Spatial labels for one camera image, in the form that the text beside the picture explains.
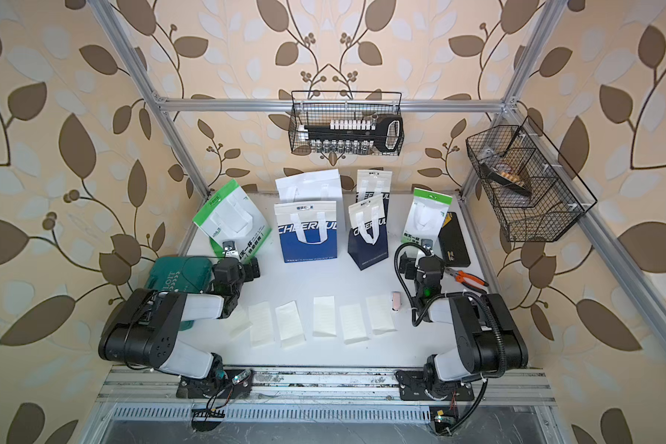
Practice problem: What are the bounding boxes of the pink mini stapler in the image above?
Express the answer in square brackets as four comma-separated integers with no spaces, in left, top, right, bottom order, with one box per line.
[391,292,401,312]

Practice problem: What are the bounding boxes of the blue white Cheerful bag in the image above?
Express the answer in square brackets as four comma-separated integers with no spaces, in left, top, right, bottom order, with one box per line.
[274,201,338,263]

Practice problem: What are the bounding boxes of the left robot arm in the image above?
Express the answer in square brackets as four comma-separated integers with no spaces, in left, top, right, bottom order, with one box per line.
[98,257,261,384]

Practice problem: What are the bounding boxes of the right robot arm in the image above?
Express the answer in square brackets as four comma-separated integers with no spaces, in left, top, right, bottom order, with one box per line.
[398,255,529,388]

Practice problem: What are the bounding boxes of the black box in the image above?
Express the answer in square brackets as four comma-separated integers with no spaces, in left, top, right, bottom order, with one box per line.
[438,212,471,268]

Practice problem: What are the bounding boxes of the green tool case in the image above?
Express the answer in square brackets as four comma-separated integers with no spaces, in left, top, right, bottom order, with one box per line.
[145,256,216,331]

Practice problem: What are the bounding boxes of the green white bag left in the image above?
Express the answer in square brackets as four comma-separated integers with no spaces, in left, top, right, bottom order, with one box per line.
[194,179,271,262]

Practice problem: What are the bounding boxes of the green white bag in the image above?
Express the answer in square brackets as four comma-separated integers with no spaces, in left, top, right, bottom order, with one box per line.
[401,188,453,247]
[194,179,271,262]

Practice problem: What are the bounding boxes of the green white bag right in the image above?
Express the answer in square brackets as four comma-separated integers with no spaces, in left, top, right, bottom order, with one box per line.
[401,188,453,247]

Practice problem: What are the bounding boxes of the navy bag front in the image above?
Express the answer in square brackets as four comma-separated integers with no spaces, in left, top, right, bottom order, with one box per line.
[348,194,389,270]

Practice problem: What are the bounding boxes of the navy bag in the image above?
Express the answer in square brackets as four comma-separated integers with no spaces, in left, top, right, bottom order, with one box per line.
[348,194,389,270]
[356,169,392,214]

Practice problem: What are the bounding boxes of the navy bag rear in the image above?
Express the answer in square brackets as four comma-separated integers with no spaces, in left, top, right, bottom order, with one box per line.
[356,169,392,214]

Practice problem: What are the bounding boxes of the dark tool in basket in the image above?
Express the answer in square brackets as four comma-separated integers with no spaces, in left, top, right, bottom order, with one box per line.
[480,163,532,197]

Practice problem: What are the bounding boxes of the large white paper bag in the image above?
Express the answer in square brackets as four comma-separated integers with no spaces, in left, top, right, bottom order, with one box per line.
[275,169,345,225]

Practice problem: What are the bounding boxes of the black socket set holder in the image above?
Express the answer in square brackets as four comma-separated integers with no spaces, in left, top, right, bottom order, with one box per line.
[290,114,404,154]

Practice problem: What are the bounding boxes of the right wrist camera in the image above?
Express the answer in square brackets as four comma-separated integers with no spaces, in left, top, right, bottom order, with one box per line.
[420,239,434,256]

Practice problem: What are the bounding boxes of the orange handled pliers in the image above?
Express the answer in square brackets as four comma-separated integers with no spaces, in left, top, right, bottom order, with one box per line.
[445,268,488,294]

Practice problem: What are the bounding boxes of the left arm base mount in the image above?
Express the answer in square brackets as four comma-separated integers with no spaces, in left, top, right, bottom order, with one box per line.
[176,367,255,434]

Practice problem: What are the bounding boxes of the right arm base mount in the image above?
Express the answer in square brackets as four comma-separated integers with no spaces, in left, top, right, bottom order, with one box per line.
[395,368,477,437]

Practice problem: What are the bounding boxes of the right wire basket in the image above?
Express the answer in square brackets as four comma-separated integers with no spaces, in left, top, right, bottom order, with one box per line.
[465,117,598,242]

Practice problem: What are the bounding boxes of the wire basket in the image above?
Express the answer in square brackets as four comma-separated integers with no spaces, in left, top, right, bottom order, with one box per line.
[465,117,598,242]
[289,89,404,158]

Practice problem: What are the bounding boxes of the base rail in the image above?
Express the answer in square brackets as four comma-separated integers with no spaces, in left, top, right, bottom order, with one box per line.
[77,364,567,444]

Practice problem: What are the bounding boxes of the back wire basket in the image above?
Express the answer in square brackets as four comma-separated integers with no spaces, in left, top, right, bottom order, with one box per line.
[289,89,404,158]

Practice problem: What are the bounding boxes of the aluminium frame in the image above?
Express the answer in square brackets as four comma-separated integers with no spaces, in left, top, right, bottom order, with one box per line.
[89,1,666,352]

